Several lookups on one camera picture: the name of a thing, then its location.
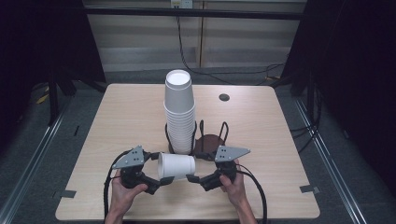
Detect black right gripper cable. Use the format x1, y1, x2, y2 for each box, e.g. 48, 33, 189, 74
236, 163, 269, 224

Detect aluminium floor rail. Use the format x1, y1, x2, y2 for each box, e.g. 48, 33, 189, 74
0, 105, 68, 224
293, 99, 368, 224

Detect black horizontal bar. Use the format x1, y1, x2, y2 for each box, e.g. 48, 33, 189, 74
83, 7, 304, 21

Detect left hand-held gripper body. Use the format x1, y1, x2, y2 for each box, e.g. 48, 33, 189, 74
111, 145, 152, 190

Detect yellow floor tape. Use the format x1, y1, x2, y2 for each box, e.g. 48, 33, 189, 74
35, 92, 50, 105

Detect single white paper cup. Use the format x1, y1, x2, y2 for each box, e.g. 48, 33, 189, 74
157, 151, 196, 180

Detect black floor cables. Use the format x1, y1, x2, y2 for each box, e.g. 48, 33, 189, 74
289, 90, 323, 153

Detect dark brown double cup holder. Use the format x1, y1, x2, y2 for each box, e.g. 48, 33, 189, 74
163, 119, 230, 161

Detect person's right hand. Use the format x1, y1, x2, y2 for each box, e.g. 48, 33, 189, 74
219, 159, 250, 209

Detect grey tape strip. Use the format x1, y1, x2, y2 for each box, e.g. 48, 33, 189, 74
299, 184, 320, 194
51, 189, 78, 200

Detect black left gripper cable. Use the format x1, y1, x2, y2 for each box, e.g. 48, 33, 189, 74
103, 148, 134, 224

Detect person's left hand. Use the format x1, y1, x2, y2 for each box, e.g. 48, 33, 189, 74
109, 169, 149, 216

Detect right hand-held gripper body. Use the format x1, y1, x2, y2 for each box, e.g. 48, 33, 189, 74
214, 145, 251, 183

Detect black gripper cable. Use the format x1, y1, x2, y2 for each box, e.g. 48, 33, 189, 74
236, 163, 269, 224
103, 148, 134, 224

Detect black wall cable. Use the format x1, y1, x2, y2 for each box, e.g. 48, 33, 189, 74
176, 6, 288, 87

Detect stack of white paper cups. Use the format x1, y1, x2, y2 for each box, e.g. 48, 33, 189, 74
163, 68, 197, 156

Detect black curtain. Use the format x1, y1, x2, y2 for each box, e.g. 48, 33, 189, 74
0, 0, 106, 150
281, 0, 396, 197

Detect black metal stand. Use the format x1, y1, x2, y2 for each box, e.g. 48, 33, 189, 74
46, 71, 106, 127

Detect white wall outlet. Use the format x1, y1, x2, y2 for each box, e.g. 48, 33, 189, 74
170, 0, 194, 9

